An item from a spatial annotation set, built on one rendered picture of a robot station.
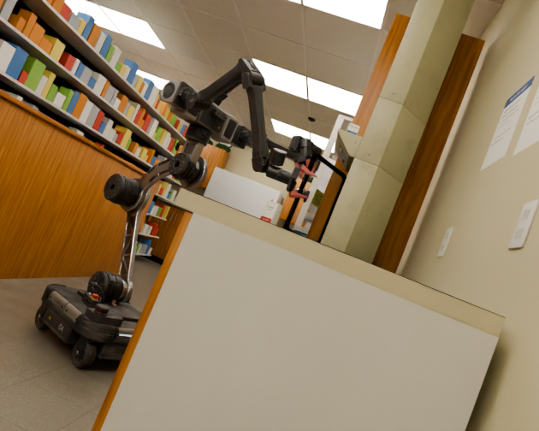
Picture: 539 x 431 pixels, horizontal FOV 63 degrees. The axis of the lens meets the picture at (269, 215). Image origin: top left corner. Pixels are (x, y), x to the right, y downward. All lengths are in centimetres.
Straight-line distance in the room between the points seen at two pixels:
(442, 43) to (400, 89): 33
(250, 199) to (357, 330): 615
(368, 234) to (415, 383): 118
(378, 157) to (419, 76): 43
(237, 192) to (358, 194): 517
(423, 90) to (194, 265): 156
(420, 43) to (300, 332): 162
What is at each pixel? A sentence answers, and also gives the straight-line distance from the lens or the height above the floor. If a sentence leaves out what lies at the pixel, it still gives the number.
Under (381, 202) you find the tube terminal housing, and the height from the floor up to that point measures 128.
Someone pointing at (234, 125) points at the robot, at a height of 149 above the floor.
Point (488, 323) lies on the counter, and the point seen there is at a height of 92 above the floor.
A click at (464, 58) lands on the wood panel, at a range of 269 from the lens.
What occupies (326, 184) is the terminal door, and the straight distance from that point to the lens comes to 219.
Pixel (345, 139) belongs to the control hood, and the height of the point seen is 147.
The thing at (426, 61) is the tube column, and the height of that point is 195.
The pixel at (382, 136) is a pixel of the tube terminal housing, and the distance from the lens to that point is 206.
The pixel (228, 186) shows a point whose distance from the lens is 710.
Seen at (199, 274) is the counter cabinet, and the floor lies 79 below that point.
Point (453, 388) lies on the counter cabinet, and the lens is 97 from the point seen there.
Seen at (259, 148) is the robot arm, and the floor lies 128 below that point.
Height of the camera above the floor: 89
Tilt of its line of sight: 4 degrees up
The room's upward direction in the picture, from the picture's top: 22 degrees clockwise
